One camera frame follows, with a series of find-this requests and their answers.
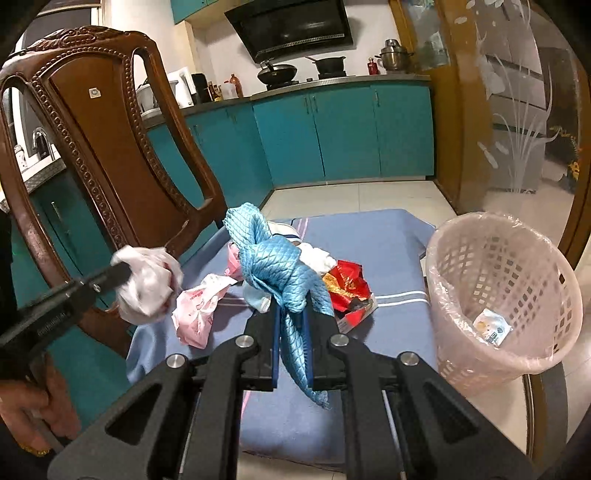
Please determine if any white tissue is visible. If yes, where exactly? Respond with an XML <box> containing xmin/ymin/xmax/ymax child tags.
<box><xmin>111</xmin><ymin>245</ymin><xmax>183</xmax><ymax>326</ymax></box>

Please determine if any pink white plastic wrapper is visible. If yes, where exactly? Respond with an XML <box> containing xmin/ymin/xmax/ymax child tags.
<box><xmin>171</xmin><ymin>242</ymin><xmax>242</xmax><ymax>349</ymax></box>

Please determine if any red gold foil wrapper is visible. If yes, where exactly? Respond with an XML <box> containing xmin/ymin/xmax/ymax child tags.
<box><xmin>322</xmin><ymin>260</ymin><xmax>372</xmax><ymax>314</ymax></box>

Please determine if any blue patterned cloth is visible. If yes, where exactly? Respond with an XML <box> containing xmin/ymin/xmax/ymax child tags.
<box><xmin>223</xmin><ymin>203</ymin><xmax>334</xmax><ymax>408</ymax></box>

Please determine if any white ointment box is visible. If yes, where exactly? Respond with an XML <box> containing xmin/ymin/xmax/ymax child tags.
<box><xmin>335</xmin><ymin>295</ymin><xmax>378</xmax><ymax>334</ymax></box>

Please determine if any light blue face mask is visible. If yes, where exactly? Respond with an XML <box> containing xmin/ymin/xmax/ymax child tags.
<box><xmin>242</xmin><ymin>281</ymin><xmax>271</xmax><ymax>313</ymax></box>

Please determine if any pink plastic trash basket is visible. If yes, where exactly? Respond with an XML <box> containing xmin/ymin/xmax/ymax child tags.
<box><xmin>426</xmin><ymin>212</ymin><xmax>583</xmax><ymax>397</ymax></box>

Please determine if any person's left hand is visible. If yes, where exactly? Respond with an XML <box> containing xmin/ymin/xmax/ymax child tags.
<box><xmin>1</xmin><ymin>353</ymin><xmax>81</xmax><ymax>456</ymax></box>

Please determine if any small white blue packet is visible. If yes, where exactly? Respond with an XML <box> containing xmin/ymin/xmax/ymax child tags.
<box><xmin>473</xmin><ymin>308</ymin><xmax>513</xmax><ymax>347</ymax></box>

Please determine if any blue striped towel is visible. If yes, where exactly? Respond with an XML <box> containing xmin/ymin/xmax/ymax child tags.
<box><xmin>125</xmin><ymin>208</ymin><xmax>440</xmax><ymax>474</ymax></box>

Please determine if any brown carved wooden chair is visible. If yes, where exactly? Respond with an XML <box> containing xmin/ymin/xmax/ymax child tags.
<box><xmin>0</xmin><ymin>25</ymin><xmax>230</xmax><ymax>358</ymax></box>

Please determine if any white electric kettle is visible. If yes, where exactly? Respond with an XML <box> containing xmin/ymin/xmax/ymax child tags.
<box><xmin>167</xmin><ymin>66</ymin><xmax>197</xmax><ymax>108</ymax></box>

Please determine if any black wok with lid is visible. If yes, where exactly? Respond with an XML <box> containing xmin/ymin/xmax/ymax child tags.
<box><xmin>257</xmin><ymin>61</ymin><xmax>297</xmax><ymax>91</ymax></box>

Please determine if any black range hood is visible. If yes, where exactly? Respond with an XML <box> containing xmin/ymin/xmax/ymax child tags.
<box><xmin>224</xmin><ymin>0</ymin><xmax>353</xmax><ymax>63</ymax></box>

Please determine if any etched glass sliding door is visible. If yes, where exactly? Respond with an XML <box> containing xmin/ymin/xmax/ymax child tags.
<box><xmin>437</xmin><ymin>1</ymin><xmax>590</xmax><ymax>263</ymax></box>

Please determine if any black cooking pot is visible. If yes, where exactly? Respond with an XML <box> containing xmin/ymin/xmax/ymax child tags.
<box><xmin>307</xmin><ymin>56</ymin><xmax>346</xmax><ymax>80</ymax></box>

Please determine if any red small bottle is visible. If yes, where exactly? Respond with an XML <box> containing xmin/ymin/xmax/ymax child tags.
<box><xmin>367</xmin><ymin>58</ymin><xmax>380</xmax><ymax>75</ymax></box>

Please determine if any stainless steel pot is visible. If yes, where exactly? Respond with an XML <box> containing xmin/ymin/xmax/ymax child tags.
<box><xmin>376</xmin><ymin>39</ymin><xmax>413</xmax><ymax>73</ymax></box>

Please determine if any wooden glass display cabinet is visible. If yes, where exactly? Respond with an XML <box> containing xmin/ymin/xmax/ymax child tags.
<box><xmin>390</xmin><ymin>1</ymin><xmax>451</xmax><ymax>73</ymax></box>

